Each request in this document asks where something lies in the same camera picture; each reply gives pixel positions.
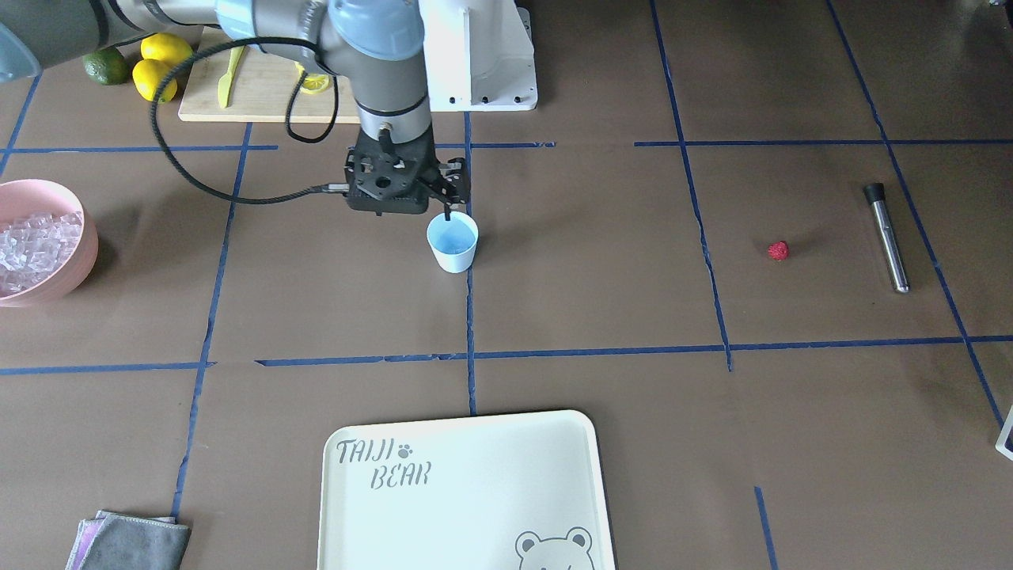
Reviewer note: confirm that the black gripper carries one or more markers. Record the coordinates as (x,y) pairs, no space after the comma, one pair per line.
(452,180)

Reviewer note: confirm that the red strawberry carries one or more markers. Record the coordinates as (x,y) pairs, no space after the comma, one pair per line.
(778,251)

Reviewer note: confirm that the ice cubes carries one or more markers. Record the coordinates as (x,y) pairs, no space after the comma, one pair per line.
(35,246)

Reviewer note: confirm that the steel muddler black tip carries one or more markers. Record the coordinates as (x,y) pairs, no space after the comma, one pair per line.
(875,195)

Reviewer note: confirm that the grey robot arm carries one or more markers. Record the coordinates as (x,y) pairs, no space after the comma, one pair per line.
(376,45)

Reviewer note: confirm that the light blue plastic cup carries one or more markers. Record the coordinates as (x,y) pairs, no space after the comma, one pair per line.
(453,244)

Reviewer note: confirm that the lemon slices stack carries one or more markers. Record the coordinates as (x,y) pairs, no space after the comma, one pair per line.
(311,83)

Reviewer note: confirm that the wooden cutting board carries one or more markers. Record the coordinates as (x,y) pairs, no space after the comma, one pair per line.
(261,88)

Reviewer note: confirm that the yellow plastic knife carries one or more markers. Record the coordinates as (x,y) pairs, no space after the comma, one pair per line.
(225,81)

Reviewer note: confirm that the cream bear tray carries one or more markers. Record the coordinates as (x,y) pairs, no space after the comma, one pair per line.
(514,491)

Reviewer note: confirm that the yellow lemon far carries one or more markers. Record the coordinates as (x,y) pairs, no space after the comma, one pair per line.
(167,48)

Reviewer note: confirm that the yellow lemon near board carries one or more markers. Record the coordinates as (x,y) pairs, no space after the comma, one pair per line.
(147,75)

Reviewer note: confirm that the green avocado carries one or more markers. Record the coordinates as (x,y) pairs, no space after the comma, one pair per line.
(106,67)

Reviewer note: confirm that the pink bowl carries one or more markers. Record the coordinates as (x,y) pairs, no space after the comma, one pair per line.
(19,198)

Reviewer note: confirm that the grey folded cloth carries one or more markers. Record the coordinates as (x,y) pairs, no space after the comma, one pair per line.
(111,540)

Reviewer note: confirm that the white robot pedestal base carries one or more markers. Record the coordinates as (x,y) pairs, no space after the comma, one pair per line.
(479,56)

